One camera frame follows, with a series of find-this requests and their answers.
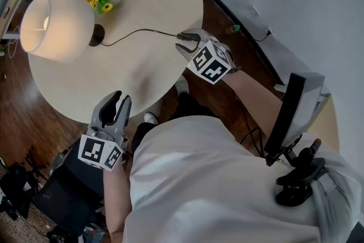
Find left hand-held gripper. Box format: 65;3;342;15
77;90;133;172

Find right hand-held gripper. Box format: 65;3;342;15
175;28;237;85

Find black lamp cable with switch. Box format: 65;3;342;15
99;28;192;47

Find white shade desk lamp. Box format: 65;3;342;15
19;0;106;64

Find person's left forearm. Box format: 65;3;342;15
102;160;134;243

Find person's right forearm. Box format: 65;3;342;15
220;67;284;139

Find person's white shoe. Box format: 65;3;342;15
174;75;190;95
143;112;159;126

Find person's black trousers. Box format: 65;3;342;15
131;92;221;156

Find black office chair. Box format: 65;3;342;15
31;138;132;238

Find black equipment pile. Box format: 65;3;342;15
0;146;39;221

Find grey panel with black screen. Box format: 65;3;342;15
263;72;332;160

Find person's white shirt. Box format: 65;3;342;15
122;115;364;243

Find black floor cables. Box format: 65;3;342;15
232;89;267;159

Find thin white cable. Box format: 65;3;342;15
7;25;21;60

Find black mount clamp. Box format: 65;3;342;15
266;138;326;207

